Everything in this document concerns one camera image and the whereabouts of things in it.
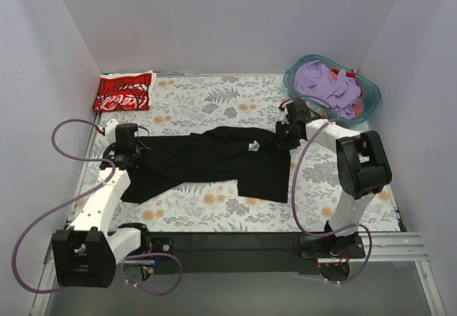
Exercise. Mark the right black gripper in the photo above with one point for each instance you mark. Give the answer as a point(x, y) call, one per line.
point(283, 135)

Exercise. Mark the lilac t-shirt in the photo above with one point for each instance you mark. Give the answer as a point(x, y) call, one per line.
point(314, 81)

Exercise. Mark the red garment in basket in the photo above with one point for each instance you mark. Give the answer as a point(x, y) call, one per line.
point(346, 94)

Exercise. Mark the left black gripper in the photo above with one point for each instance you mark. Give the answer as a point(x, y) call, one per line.
point(132, 160)

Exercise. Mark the aluminium mounting rail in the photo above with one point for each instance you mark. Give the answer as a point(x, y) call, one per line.
point(249, 250)

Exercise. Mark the floral table mat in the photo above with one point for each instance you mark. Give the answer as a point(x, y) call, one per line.
point(181, 105)

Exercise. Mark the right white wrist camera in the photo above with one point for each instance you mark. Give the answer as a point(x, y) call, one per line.
point(284, 112)

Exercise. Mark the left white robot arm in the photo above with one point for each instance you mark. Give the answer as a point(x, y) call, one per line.
point(85, 254)

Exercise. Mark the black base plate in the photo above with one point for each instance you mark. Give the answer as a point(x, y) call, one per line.
point(159, 245)
point(331, 247)

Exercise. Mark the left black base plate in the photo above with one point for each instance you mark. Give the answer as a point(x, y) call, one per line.
point(159, 245)

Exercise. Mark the black t-shirt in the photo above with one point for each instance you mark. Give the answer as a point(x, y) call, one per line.
point(248, 155)

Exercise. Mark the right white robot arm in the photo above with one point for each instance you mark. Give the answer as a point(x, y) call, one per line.
point(362, 164)

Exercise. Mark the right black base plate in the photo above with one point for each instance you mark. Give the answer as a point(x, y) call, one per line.
point(331, 247)

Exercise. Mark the teal plastic basket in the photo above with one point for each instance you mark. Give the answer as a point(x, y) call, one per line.
point(370, 93)

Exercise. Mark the folded red Coca-Cola shirt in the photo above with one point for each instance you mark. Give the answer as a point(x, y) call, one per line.
point(124, 92)

